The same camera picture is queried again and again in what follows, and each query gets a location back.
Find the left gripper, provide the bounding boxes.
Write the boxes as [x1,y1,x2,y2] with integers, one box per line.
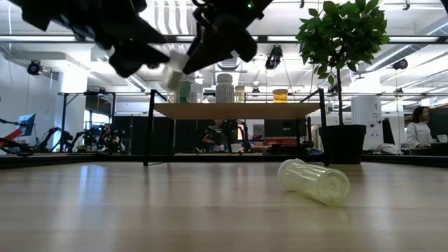
[66,0,172,78]

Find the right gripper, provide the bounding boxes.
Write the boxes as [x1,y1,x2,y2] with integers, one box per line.
[182,0,274,75]

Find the clear vial pink pills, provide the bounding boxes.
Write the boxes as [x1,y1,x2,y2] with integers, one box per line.
[162,51,192,91]

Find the green bottle white cap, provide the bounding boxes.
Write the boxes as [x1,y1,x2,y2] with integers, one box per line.
[176,78,193,104]

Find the clear yellowish vial with pills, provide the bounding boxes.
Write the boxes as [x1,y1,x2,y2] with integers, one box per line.
[234,85,246,104]

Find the amber bottle white cap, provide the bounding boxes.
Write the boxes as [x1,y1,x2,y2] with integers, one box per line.
[272,88,289,104]

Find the wooden shelf black metal legs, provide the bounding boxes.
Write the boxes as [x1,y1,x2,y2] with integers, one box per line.
[142,88,332,167]

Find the person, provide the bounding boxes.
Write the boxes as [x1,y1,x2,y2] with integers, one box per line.
[202,119,232,153]
[405,106,435,150]

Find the red storage bin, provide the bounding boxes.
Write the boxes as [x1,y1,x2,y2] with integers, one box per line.
[258,136,297,147]

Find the tilted blue-screen monitor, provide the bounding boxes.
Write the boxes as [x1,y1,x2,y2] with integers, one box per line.
[17,113,36,137]

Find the red padded bar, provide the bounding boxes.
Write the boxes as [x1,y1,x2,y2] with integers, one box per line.
[0,128,22,143]

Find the green plant in black pot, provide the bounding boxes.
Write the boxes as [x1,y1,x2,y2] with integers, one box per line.
[295,0,391,165]

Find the white cylindrical kiosk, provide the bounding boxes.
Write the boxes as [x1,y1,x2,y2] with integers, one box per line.
[351,94,383,151]

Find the white cloth heap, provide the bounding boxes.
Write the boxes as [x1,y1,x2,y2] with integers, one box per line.
[372,142,403,155]

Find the black computer monitor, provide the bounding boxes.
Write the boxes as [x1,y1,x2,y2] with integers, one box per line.
[428,108,448,141]

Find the ribbed ceiling air duct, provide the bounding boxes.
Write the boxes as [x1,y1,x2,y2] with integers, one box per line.
[216,55,246,71]

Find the black ceiling camera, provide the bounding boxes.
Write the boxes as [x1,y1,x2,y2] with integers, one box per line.
[392,57,409,71]
[27,59,43,76]
[265,44,284,70]

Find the black metal frame rig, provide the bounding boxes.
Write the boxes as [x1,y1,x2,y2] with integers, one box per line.
[57,91,117,153]

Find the black aluminium table frame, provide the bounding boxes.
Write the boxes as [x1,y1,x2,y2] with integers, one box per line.
[0,153,448,169]

